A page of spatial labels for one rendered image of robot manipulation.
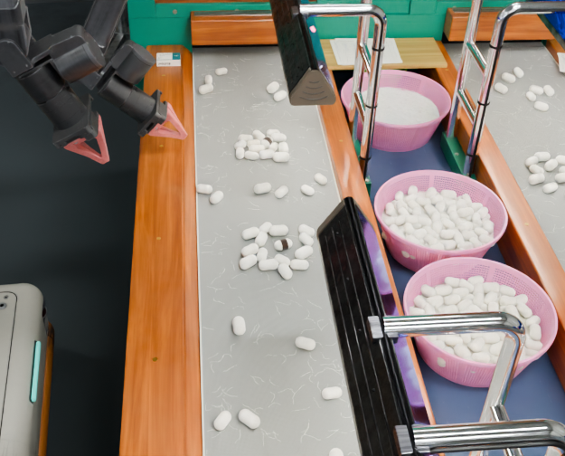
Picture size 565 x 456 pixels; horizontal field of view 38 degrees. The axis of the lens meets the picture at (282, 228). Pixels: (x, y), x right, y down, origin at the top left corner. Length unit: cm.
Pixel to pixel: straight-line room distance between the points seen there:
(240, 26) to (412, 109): 49
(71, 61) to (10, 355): 99
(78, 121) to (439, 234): 75
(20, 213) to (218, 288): 154
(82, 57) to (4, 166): 196
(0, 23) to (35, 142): 207
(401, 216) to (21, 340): 99
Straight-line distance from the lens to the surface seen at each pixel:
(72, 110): 130
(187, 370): 133
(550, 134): 203
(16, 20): 123
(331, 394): 131
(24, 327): 213
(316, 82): 140
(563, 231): 173
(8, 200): 301
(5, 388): 201
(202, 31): 214
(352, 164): 176
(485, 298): 153
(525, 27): 231
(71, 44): 125
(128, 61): 164
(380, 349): 90
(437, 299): 150
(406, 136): 194
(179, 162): 176
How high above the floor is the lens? 177
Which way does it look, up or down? 40 degrees down
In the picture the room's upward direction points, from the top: 2 degrees clockwise
